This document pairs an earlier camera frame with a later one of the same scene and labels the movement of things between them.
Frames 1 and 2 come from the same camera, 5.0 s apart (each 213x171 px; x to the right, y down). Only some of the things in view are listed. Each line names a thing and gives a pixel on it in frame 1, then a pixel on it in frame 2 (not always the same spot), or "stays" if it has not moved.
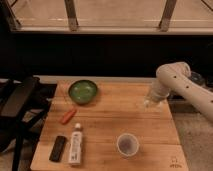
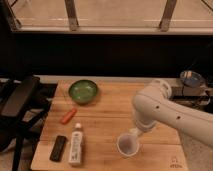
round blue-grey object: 197,77 stays
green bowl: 82,92 stays
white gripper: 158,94 to 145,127
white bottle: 75,154 stays
